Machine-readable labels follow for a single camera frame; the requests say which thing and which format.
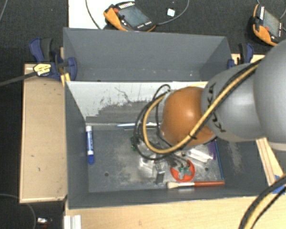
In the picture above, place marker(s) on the pale wood board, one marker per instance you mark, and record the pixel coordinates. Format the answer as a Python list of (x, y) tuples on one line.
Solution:
[(43, 132)]

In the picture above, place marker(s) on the blue and white marker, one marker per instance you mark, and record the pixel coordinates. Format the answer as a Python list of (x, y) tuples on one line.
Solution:
[(89, 144)]

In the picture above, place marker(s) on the grey metal bin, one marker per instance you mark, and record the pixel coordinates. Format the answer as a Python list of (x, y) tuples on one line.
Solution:
[(124, 56)]

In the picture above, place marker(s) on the purple flat block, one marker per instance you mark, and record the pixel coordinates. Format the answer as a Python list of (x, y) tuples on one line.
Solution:
[(212, 149)]

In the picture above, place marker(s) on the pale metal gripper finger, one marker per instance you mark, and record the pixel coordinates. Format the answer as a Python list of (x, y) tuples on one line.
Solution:
[(147, 169), (146, 161)]

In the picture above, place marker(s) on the thin blue rod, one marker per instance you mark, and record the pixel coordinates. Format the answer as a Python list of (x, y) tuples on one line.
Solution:
[(219, 161)]

